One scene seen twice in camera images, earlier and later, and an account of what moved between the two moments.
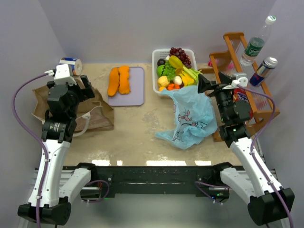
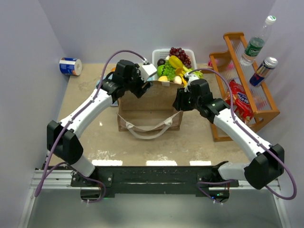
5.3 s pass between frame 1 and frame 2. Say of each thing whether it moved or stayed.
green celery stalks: stayed
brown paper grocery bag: moved
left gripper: moved
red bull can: stayed
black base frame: stayed
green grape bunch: stayed
